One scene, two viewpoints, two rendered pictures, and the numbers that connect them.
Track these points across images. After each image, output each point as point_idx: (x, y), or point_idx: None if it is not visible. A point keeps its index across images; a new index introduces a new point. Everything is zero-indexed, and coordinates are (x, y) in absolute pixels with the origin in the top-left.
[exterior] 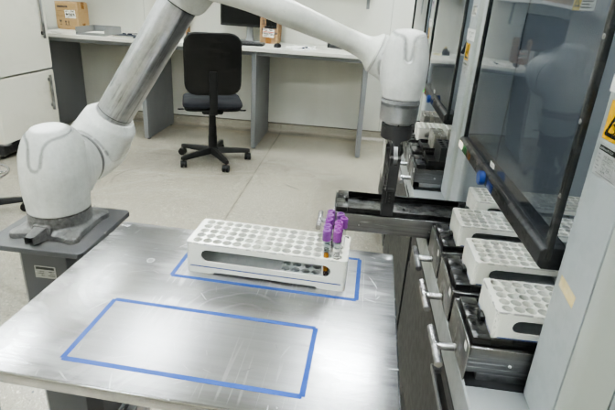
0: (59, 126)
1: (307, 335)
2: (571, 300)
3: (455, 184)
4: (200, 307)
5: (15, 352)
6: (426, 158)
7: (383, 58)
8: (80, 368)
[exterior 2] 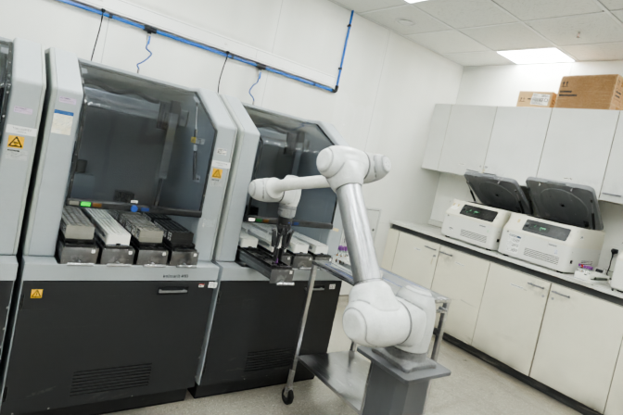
0: (413, 286)
1: None
2: (337, 230)
3: (229, 243)
4: (386, 280)
5: (438, 295)
6: (190, 245)
7: (298, 190)
8: (423, 287)
